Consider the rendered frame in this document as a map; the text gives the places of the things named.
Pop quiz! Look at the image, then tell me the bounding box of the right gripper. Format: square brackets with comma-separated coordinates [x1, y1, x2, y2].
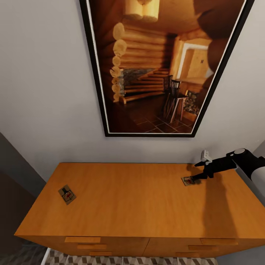
[192, 158, 226, 179]

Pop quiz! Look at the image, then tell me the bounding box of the mousetrap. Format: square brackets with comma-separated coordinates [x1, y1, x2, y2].
[181, 176, 202, 186]
[58, 185, 76, 205]

